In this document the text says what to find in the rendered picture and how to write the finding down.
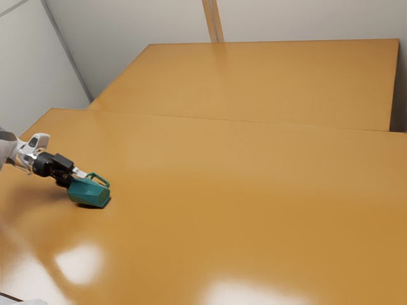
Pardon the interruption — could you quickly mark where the teal faceted mug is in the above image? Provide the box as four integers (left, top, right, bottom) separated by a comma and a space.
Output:
67, 172, 111, 209

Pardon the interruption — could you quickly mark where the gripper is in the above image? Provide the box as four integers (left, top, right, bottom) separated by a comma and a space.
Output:
32, 151, 87, 189

